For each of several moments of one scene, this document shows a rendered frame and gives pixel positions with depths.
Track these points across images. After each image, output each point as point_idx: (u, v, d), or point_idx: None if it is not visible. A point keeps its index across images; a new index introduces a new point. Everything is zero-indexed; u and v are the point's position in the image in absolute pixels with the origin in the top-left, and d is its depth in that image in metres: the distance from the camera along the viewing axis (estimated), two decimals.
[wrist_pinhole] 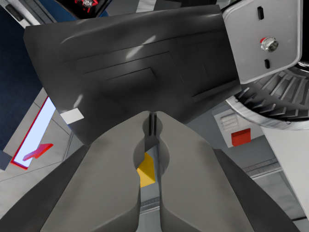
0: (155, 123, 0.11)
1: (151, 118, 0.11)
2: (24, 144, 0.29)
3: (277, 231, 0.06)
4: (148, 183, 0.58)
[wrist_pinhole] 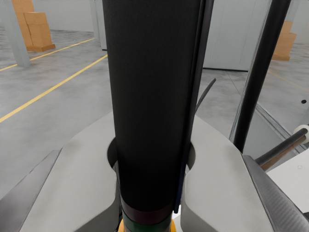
0: None
1: None
2: None
3: None
4: None
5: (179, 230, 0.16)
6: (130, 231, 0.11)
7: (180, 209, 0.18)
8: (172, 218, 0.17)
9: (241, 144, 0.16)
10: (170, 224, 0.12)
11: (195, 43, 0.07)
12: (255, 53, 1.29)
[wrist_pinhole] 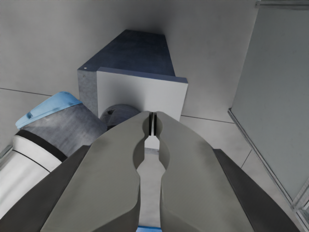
0: (155, 123, 0.11)
1: (151, 118, 0.11)
2: None
3: (277, 231, 0.06)
4: None
5: None
6: None
7: None
8: None
9: None
10: None
11: None
12: None
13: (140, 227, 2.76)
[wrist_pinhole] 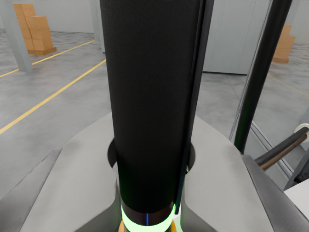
0: None
1: None
2: None
3: None
4: None
5: (180, 230, 0.16)
6: None
7: (180, 209, 0.18)
8: (172, 218, 0.17)
9: (242, 143, 0.16)
10: (171, 225, 0.12)
11: (196, 42, 0.07)
12: (249, 73, 1.36)
13: None
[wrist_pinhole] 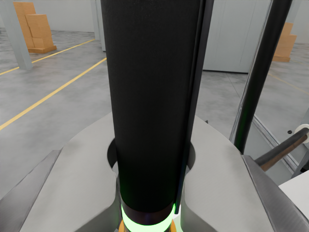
0: None
1: None
2: None
3: None
4: None
5: (180, 229, 0.16)
6: (130, 231, 0.11)
7: (180, 208, 0.18)
8: (172, 217, 0.17)
9: (242, 144, 0.16)
10: (170, 224, 0.12)
11: (195, 43, 0.07)
12: (252, 66, 1.34)
13: None
